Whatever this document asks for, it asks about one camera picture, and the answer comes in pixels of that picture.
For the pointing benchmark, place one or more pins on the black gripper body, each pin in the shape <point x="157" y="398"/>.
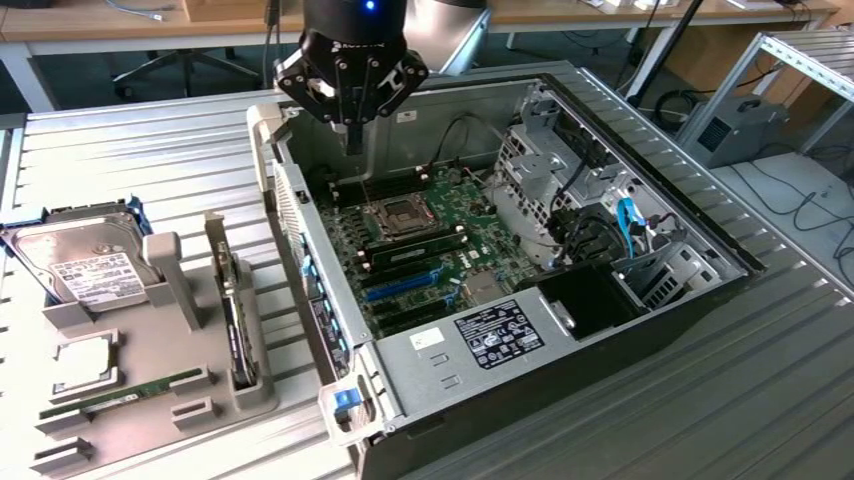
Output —
<point x="353" y="45"/>

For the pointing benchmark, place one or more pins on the graphics card with black fan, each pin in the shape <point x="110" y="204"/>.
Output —
<point x="233" y="320"/>

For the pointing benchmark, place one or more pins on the office chair base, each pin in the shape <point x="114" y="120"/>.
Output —
<point x="186" y="60"/>

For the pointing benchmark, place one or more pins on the wooden box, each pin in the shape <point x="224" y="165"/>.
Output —
<point x="220" y="10"/>

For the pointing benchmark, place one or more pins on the perforated metal drive cage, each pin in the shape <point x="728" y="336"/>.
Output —
<point x="533" y="170"/>

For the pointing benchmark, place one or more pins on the CPU socket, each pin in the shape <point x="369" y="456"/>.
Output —
<point x="400" y="215"/>

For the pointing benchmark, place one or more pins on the green motherboard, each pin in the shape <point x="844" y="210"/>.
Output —
<point x="480" y="220"/>

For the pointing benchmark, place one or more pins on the RAM stick in motherboard slot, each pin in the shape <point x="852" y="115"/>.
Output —
<point x="407" y="256"/>

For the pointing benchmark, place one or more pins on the blue disk caddy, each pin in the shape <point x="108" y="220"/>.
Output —
<point x="138" y="215"/>

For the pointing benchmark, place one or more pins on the black tripod pole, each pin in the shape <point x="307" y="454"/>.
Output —
<point x="667" y="45"/>

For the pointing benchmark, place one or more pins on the blue expansion slot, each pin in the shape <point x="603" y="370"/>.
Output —
<point x="400" y="286"/>

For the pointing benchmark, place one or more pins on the chipset heat sink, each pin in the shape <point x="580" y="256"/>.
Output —
<point x="485" y="290"/>

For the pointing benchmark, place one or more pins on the silver hard disk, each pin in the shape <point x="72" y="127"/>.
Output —
<point x="86" y="260"/>

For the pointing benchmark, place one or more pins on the grey controller box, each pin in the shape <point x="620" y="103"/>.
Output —
<point x="740" y="132"/>

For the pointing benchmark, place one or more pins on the metal disk bay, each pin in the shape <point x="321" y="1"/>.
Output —
<point x="667" y="285"/>

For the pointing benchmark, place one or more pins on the grey power supply unit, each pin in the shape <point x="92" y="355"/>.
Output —
<point x="427" y="380"/>

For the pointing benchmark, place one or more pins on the grey parts rack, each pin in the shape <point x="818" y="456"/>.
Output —
<point x="153" y="360"/>

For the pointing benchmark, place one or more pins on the blue case latch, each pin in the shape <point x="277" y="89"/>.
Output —
<point x="344" y="400"/>

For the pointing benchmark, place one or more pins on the open black PC case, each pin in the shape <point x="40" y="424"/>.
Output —
<point x="567" y="380"/>

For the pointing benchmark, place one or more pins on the green RAM stick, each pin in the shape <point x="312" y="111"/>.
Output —
<point x="153" y="385"/>

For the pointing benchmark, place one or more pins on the silver CPU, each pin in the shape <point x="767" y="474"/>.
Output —
<point x="81" y="365"/>

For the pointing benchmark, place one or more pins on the wooden desk with white frame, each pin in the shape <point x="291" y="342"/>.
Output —
<point x="100" y="27"/>
<point x="567" y="12"/>

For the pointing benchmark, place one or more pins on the aluminium frame rack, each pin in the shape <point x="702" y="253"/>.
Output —
<point x="820" y="55"/>

